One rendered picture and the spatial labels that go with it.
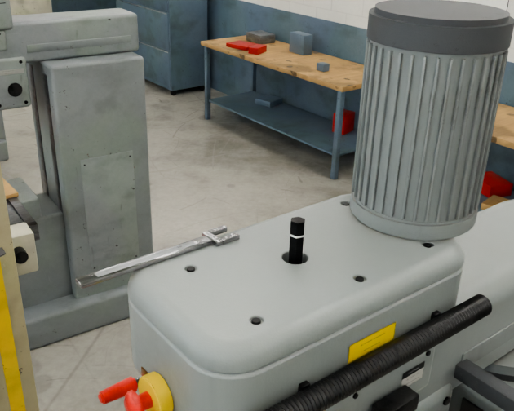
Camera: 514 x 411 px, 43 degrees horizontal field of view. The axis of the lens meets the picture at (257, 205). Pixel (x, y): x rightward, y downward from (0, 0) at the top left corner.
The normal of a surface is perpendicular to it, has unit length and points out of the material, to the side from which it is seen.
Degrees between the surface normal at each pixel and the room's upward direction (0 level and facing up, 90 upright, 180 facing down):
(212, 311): 0
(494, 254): 0
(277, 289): 0
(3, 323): 90
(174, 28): 90
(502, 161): 90
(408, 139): 90
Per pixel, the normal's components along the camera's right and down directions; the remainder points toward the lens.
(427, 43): -0.36, 0.40
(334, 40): -0.79, 0.25
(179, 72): 0.62, 0.36
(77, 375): 0.03, -0.90
